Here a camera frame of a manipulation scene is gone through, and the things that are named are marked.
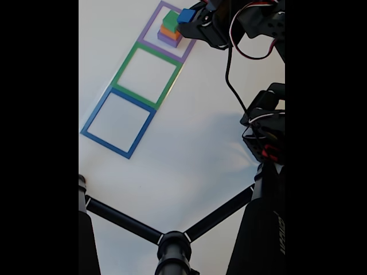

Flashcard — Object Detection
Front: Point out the small blue cube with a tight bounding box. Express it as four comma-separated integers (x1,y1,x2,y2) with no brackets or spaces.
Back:
177,8,196,24

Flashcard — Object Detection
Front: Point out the green cube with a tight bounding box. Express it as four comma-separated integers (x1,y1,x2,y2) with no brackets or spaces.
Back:
162,10,181,32

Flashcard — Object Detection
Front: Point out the orange cube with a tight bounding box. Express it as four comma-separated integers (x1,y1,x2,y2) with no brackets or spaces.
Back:
159,24,182,40

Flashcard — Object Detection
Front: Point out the purple block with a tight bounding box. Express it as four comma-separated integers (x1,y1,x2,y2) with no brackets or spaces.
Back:
157,30,184,48

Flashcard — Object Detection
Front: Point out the red black table clamp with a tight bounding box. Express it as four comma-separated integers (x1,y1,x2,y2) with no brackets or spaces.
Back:
262,144,284,162

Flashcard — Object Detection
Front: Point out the black tripod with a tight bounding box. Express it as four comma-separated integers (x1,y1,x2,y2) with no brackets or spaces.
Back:
79,162,286,275

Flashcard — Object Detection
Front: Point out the red white servo cable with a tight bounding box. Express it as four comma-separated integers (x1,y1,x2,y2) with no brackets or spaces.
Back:
228,0,286,61

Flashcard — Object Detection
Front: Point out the purple square frame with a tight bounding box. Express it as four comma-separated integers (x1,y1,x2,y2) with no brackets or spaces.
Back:
137,0,198,64

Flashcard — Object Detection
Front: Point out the black camera cable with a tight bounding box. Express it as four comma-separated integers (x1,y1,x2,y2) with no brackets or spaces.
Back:
225,0,267,144

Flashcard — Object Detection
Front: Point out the green square frame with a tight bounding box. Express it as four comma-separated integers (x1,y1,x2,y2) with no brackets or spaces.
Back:
110,41,184,111

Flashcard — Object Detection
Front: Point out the blue square frame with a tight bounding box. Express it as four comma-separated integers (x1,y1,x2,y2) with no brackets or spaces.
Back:
80,87,158,160

